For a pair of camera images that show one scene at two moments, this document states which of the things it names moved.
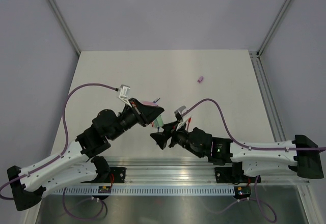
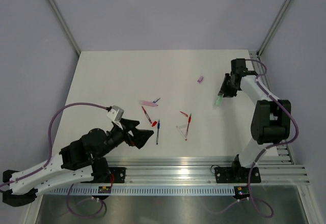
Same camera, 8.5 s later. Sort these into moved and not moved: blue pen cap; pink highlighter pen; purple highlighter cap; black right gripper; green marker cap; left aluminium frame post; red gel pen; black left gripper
Moved: black right gripper; black left gripper; green marker cap
Not moved: blue pen cap; pink highlighter pen; red gel pen; left aluminium frame post; purple highlighter cap
